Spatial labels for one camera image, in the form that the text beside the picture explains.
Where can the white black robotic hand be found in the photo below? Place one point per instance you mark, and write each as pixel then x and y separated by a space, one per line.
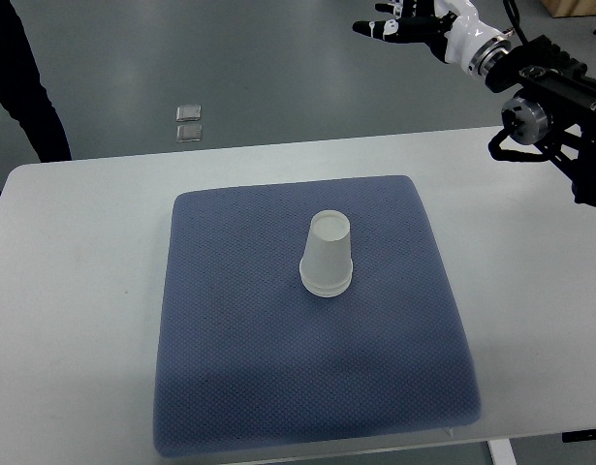
pixel 452 30

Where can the white paper cup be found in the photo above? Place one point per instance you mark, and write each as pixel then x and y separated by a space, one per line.
pixel 327 258
pixel 326 291

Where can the wooden furniture corner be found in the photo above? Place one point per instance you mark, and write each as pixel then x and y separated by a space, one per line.
pixel 570 8

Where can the upper metal floor plate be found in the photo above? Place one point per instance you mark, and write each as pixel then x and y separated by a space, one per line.
pixel 191 112

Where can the white paper cup on cushion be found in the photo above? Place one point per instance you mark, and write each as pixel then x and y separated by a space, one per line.
pixel 326 291

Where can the blue mesh cushion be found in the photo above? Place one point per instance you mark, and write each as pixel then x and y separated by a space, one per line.
pixel 248 358

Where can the white table leg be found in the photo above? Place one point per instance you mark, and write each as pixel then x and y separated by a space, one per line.
pixel 501 452

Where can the black table control panel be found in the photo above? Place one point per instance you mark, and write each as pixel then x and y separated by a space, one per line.
pixel 579 436

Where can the person in dark clothing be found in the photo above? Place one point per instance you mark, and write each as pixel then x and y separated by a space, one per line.
pixel 22 94

